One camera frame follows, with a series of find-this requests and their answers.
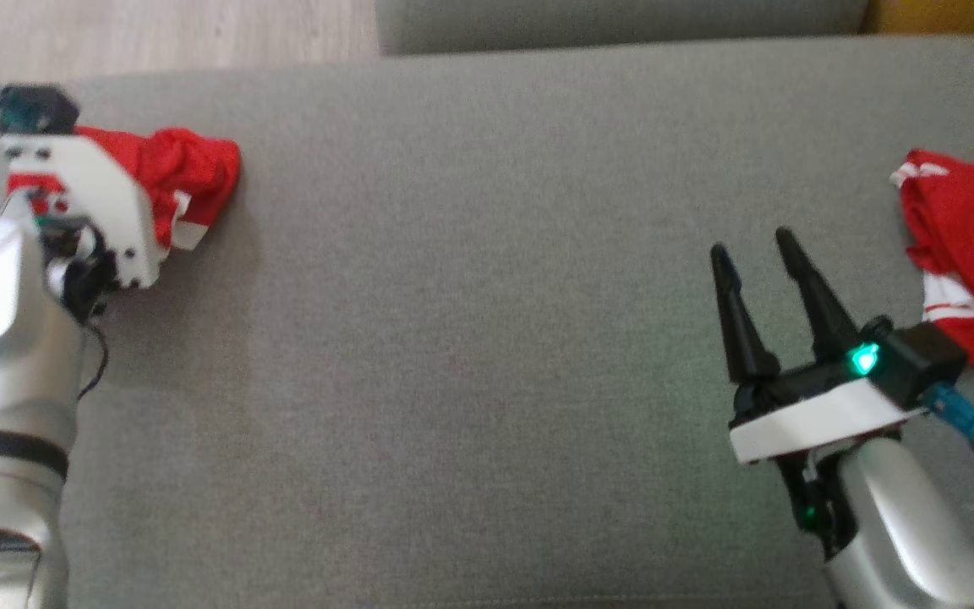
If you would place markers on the yellow sofa backrest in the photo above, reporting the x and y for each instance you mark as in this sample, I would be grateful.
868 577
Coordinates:
952 15

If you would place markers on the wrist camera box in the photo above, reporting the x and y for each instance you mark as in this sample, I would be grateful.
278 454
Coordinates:
922 364
30 110

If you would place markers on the large grey sofa seat cushion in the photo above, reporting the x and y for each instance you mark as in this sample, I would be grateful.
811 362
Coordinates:
453 338

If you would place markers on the red white-trimmed jersey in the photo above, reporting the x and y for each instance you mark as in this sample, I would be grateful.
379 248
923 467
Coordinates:
191 169

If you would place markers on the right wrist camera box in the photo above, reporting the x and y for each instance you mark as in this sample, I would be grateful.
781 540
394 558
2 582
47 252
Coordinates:
922 364

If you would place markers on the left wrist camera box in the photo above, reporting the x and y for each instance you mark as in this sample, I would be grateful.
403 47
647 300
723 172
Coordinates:
30 110

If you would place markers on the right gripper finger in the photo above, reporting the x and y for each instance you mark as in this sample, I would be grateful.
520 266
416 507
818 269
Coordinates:
825 321
745 338

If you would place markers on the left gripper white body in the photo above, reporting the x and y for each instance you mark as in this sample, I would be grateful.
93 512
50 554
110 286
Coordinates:
106 211

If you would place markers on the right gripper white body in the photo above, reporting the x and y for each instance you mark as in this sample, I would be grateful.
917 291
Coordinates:
808 419

